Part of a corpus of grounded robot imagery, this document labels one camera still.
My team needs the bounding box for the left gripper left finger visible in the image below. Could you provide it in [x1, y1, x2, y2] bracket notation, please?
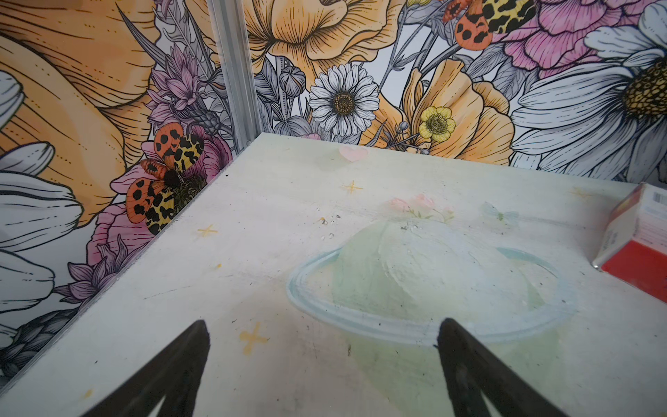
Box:
[85, 320, 210, 416]

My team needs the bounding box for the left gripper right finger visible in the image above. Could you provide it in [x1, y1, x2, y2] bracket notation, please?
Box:
[436, 318, 565, 416]

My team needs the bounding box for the red white small carton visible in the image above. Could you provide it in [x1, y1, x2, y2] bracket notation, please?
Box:
[592, 182, 667, 302]

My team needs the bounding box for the aluminium corner post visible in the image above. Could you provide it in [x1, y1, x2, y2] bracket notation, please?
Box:
[208, 0, 262, 153]

